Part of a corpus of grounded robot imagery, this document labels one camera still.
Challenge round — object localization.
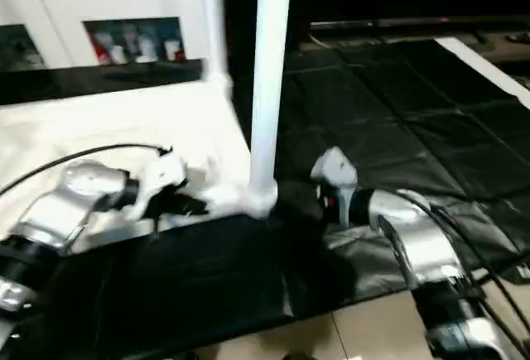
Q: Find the white plastic table top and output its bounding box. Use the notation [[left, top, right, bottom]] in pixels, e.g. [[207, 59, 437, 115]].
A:
[[0, 79, 278, 253]]

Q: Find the white plastic table leg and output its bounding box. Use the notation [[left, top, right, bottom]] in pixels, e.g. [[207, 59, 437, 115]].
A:
[[197, 0, 233, 96], [247, 0, 295, 212]]

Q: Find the black work mat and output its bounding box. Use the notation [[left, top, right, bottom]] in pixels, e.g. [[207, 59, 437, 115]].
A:
[[0, 37, 530, 359]]

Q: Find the white bottle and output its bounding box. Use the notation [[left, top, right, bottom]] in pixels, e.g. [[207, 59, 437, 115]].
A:
[[139, 32, 157, 61]]

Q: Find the red bottle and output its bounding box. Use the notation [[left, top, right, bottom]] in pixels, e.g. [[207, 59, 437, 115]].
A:
[[93, 32, 110, 63]]

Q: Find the white glass door cabinet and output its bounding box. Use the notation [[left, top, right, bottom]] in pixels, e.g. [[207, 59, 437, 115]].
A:
[[0, 0, 208, 71]]

